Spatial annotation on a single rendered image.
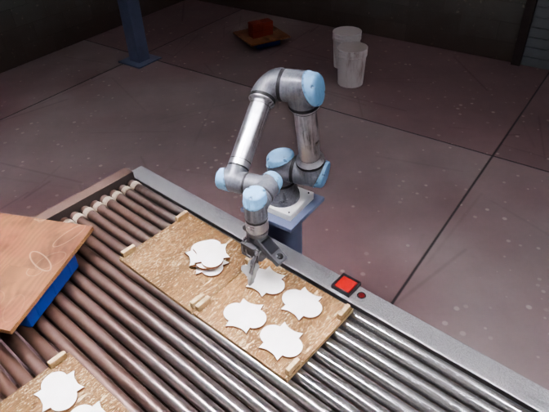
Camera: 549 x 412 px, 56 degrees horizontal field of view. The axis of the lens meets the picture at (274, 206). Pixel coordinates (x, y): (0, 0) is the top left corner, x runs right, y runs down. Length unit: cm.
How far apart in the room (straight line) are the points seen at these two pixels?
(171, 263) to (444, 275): 184
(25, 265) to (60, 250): 12
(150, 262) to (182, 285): 18
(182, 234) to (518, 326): 191
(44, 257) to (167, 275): 43
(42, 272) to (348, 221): 220
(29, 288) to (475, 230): 274
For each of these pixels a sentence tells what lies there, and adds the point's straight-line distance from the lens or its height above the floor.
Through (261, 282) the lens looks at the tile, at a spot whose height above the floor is 95.
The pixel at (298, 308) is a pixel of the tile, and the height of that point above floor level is 95.
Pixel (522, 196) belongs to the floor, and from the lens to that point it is 409.
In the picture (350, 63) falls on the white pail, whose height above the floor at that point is 26.
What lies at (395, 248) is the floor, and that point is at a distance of 341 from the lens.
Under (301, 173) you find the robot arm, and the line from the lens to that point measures 209.
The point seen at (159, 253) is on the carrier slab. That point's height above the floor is 94.
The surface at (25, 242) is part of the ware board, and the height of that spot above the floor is 104.
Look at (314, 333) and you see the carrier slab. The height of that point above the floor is 94.
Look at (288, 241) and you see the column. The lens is 235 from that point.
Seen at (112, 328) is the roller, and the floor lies 92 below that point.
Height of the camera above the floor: 229
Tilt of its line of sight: 38 degrees down
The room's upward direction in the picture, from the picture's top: 3 degrees counter-clockwise
